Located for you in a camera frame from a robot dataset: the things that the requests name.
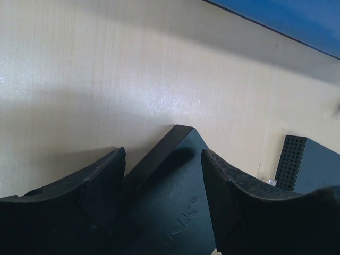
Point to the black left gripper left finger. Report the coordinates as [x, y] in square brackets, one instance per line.
[74, 215]

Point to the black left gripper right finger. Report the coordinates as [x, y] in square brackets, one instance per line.
[249, 216]

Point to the black network switch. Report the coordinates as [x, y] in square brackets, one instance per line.
[305, 166]
[164, 208]

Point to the blue plastic bin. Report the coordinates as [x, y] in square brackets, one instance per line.
[312, 23]

